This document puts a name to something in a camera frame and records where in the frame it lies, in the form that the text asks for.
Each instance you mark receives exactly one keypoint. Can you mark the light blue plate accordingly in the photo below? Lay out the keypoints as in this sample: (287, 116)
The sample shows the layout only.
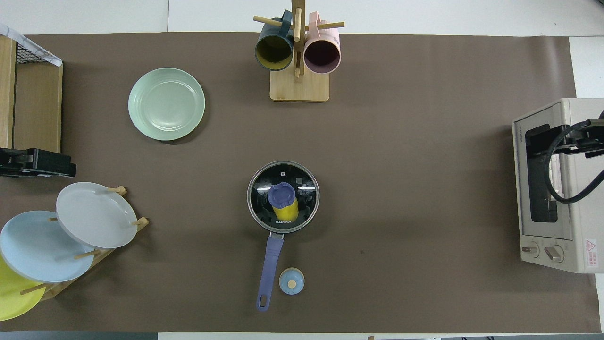
(37, 250)

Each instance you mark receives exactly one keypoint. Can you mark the white crumpled paper sheet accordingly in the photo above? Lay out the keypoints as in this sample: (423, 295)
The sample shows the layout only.
(28, 45)

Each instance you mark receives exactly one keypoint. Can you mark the brown table mat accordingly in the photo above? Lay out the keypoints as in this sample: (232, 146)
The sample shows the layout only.
(401, 189)

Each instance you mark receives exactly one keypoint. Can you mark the light green plate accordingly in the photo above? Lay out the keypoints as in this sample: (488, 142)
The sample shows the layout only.
(166, 104)

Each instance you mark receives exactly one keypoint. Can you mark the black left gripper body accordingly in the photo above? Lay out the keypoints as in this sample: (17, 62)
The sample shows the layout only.
(49, 165)

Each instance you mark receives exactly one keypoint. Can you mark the wooden plate rack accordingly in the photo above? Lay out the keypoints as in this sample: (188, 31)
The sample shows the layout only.
(87, 254)

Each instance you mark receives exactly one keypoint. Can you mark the pink ribbed mug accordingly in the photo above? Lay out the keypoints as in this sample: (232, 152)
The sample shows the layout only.
(322, 54)

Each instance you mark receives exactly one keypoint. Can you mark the wooden shelf board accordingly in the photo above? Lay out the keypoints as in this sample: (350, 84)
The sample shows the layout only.
(37, 108)

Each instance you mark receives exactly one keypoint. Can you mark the yellow plate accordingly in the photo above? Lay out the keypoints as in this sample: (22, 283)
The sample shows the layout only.
(14, 302)

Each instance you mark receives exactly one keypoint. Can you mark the wooden mug tree stand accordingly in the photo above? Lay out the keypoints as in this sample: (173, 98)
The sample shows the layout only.
(299, 87)

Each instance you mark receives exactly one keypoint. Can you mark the dark blue mug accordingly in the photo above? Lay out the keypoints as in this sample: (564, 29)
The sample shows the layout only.
(273, 49)

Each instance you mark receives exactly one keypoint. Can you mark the beige toaster oven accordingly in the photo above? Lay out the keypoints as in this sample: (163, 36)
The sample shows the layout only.
(575, 212)

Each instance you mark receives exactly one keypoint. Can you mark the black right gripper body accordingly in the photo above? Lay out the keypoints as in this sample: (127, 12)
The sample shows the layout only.
(590, 139)

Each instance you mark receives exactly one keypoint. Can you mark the grey plate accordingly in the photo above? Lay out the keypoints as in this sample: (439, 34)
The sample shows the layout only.
(94, 215)

